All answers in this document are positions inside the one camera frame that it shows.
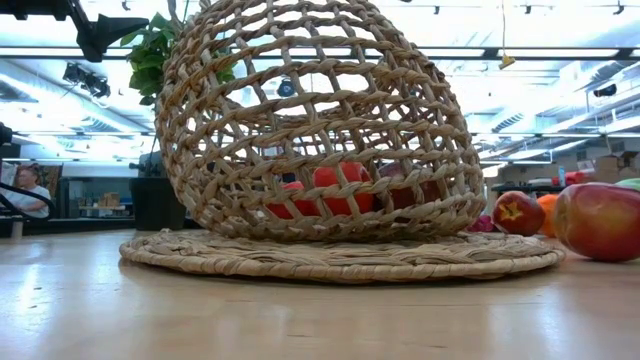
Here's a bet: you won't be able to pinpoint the woven seagrass basket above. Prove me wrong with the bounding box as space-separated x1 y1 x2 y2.
154 0 487 244

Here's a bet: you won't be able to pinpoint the yellow hanging power plug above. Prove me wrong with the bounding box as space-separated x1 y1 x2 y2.
498 0 516 71

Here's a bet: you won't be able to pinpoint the brown storage shelf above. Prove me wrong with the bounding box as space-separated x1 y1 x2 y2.
77 191 134 219

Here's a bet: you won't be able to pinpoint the orange bell pepper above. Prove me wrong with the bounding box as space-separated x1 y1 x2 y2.
536 193 560 239

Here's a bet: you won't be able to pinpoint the small red fruit yellow core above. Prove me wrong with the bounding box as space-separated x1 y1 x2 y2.
492 190 547 238

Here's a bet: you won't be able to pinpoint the round woven placemat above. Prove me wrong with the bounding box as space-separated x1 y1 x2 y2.
118 228 566 285

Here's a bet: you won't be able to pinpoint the red orange mango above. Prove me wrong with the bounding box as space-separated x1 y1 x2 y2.
553 181 640 263

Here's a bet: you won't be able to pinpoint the red container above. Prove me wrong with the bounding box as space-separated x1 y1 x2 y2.
552 171 586 187

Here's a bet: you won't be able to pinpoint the green potted plant black pot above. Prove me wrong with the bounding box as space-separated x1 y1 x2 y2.
119 12 236 231

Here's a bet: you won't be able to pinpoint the cardboard boxes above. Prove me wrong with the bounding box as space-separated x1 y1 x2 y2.
594 151 640 187

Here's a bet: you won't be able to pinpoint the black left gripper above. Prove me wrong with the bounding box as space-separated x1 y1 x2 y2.
69 0 150 64

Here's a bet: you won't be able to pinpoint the red tomato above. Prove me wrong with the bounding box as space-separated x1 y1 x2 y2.
313 162 376 216

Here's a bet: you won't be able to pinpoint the black ceiling track light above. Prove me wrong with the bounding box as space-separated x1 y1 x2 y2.
62 62 111 99

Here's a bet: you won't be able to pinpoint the dark red apple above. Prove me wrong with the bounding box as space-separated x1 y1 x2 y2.
377 162 444 211

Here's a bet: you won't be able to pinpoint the black curved cable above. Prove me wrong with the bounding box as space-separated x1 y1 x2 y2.
0 180 57 221

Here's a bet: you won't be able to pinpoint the purple grape bunch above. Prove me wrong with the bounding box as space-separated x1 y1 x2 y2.
466 214 500 234

